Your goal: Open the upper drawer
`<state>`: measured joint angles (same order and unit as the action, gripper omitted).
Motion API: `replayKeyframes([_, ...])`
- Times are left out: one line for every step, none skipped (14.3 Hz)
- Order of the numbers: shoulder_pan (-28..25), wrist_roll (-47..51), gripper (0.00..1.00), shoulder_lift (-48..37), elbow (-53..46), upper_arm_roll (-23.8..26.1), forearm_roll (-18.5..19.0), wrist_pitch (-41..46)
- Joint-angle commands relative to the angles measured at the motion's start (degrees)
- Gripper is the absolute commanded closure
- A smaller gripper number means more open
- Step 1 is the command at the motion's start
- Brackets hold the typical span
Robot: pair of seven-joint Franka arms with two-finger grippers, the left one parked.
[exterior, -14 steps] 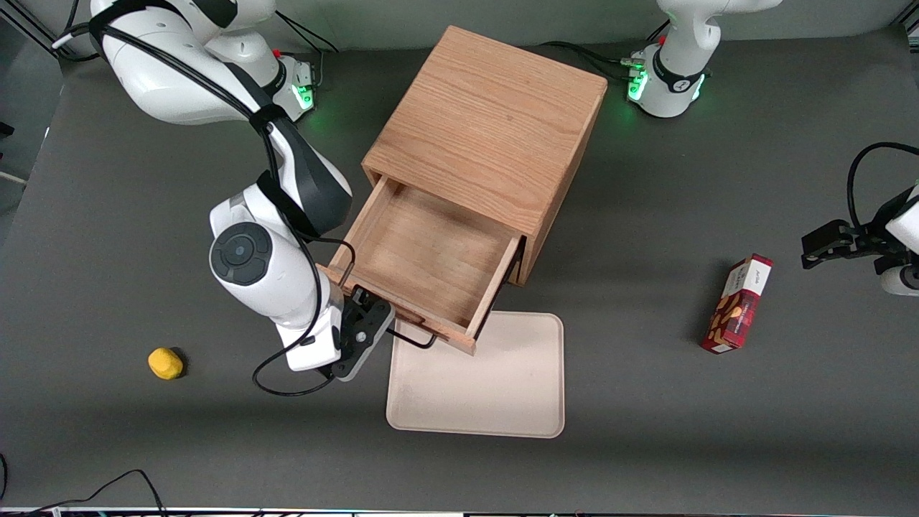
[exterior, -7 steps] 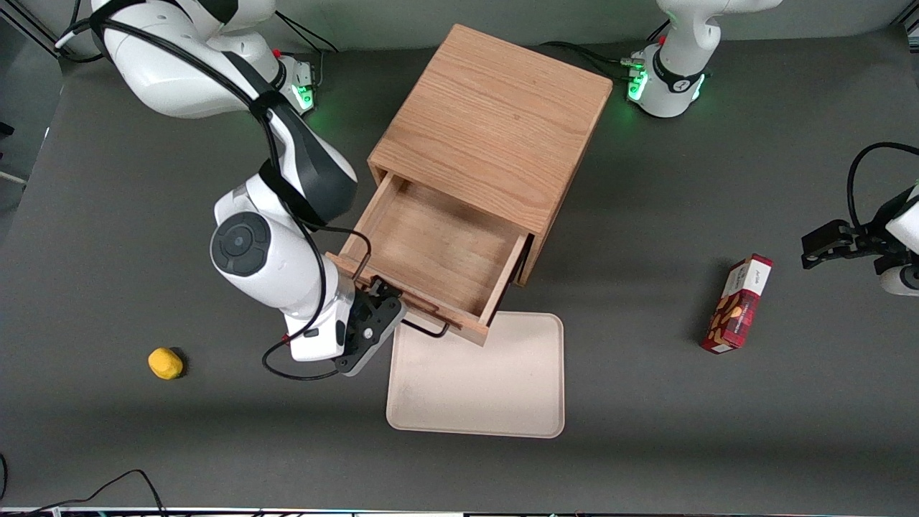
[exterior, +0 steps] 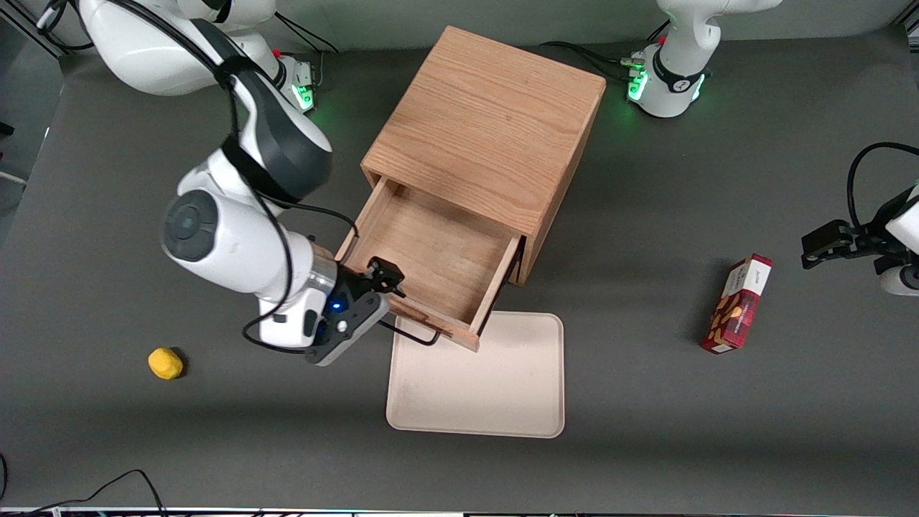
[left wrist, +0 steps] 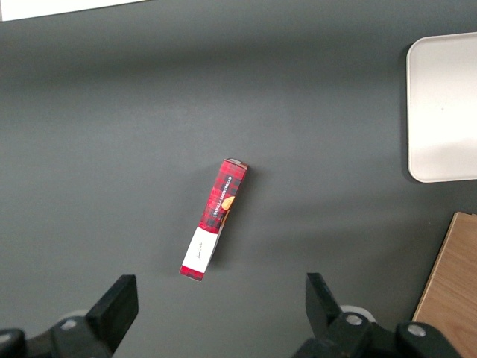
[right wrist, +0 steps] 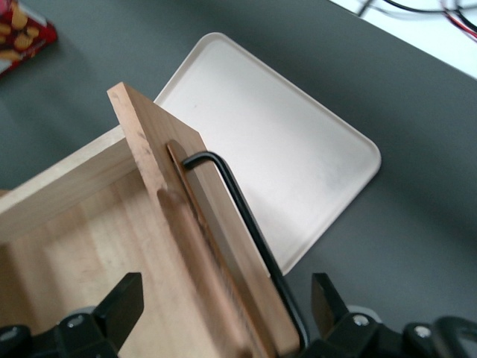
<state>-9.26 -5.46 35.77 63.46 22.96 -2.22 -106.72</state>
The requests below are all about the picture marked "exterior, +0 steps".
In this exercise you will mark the yellow lemon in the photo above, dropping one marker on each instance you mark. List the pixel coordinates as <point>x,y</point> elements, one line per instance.
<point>166,363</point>

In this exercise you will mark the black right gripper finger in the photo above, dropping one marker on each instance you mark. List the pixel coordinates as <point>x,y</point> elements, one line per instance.
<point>397,291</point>
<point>384,273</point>

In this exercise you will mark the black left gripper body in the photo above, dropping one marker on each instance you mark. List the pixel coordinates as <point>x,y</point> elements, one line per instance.
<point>859,240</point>

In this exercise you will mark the beige plastic tray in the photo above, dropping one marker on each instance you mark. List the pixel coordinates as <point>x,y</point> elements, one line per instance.
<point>488,388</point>

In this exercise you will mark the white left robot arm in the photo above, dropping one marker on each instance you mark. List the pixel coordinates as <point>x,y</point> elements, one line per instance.
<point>675,72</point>

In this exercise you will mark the aluminium frame rail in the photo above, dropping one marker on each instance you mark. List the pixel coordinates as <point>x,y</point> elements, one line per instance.
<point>36,32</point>

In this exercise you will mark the oak wooden drawer cabinet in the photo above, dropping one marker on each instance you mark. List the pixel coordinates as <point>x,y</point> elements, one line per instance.
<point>495,122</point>

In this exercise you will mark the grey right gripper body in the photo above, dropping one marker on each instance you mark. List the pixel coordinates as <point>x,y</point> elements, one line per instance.
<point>354,290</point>

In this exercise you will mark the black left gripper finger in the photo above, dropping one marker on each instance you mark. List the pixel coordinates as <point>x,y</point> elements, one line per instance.
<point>826,235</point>
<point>829,258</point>

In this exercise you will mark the red snack box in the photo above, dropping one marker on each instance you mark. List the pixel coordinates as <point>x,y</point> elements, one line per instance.
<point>739,305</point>

